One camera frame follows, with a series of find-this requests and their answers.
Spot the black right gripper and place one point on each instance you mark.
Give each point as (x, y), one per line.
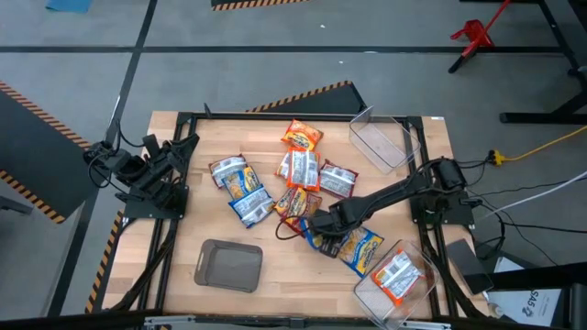
(326, 221)

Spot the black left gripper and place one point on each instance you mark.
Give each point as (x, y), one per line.
(169, 160)

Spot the blue Maruchan noodle packet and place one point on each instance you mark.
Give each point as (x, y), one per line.
(244, 183)
(362, 252)
(252, 207)
(308, 239)

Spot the orange Maruchan noodle packet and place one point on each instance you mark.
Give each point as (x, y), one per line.
(303, 168)
(302, 134)
(282, 167)
(396, 276)

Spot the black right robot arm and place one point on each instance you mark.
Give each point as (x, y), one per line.
(394, 192)

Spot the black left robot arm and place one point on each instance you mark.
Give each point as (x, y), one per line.
(147, 176)

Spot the clear plastic bin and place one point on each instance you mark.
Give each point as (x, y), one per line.
(383, 143)
(415, 300)

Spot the gray plastic bin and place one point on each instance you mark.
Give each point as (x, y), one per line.
(228, 266)

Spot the black tablet device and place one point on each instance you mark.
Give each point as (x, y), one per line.
(468, 267)

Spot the black hazard-striped platform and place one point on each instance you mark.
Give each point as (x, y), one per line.
(257, 3)
(41, 146)

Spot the black hazard-striped wedge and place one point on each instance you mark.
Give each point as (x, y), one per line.
(330, 101)

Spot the yellow plug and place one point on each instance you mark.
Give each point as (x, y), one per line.
(495, 157)

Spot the blue mat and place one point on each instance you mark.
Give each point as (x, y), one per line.
(69, 4)

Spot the white printed paper sheet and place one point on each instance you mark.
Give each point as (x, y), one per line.
(523, 303)

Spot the red stand with black leg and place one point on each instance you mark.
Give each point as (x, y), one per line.
(474, 33)

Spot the black metal table frame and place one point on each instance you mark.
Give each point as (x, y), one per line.
(293, 115)

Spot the black table leg frame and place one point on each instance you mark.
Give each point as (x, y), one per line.
(541, 117)

